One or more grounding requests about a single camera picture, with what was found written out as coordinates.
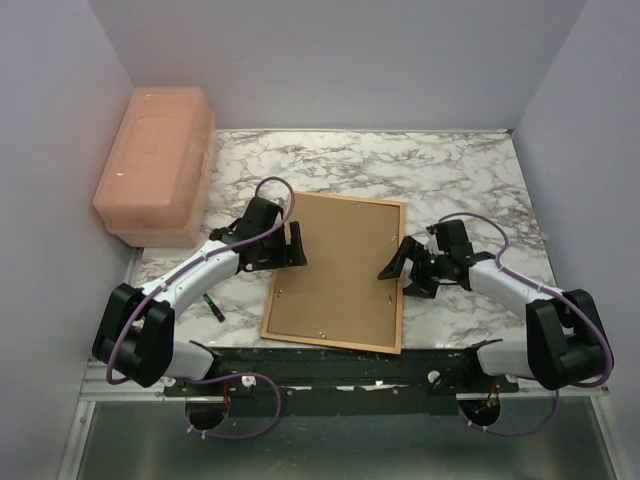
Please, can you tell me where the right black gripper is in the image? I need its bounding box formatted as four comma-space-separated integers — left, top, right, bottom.
378, 236, 450, 299

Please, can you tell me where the orange wooden picture frame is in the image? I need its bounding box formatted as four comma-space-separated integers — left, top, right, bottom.
260, 190, 407, 357

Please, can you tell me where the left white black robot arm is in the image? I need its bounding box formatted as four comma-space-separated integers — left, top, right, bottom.
92, 197, 307, 395

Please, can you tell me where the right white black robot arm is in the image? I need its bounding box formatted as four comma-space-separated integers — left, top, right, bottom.
378, 212, 614, 392

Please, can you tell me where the small black green connector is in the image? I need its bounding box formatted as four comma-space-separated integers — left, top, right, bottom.
203, 294, 226, 323

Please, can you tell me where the pink translucent plastic box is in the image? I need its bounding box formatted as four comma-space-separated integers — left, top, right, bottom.
93, 87, 216, 248

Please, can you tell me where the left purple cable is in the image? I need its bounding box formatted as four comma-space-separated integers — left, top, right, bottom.
106, 176, 296, 385

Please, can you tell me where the purple cable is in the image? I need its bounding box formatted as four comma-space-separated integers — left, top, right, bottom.
437, 212, 615, 436
106, 176, 296, 385

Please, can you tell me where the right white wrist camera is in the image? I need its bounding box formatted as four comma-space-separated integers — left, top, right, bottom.
425, 235, 441, 255

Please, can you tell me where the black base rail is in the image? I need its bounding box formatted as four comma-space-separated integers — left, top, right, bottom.
164, 348, 519, 417

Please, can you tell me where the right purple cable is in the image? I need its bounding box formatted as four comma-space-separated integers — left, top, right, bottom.
437, 212, 615, 436

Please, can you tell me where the aluminium extrusion rail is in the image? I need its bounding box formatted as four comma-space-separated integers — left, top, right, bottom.
60, 253, 612, 479

